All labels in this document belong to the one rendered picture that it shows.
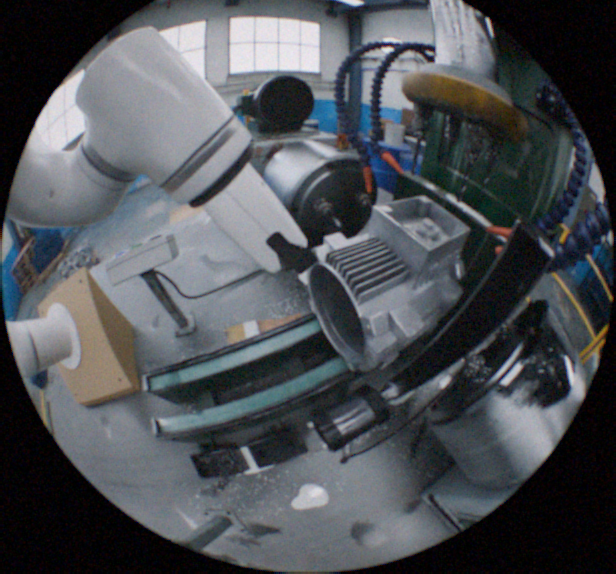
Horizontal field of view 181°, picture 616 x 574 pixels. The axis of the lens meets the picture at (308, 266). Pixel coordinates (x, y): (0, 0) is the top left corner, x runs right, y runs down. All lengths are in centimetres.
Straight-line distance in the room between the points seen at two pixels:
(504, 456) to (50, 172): 46
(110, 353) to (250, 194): 54
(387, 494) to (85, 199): 62
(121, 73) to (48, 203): 9
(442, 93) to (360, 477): 60
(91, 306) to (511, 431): 77
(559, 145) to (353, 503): 77
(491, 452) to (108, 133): 43
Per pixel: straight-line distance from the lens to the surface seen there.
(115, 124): 16
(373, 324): 23
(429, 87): 24
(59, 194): 18
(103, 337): 61
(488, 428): 26
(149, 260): 45
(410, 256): 26
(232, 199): 16
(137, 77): 16
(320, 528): 55
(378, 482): 52
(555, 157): 48
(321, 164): 41
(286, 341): 40
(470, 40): 31
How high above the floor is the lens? 128
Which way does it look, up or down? 45 degrees down
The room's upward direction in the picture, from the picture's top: straight up
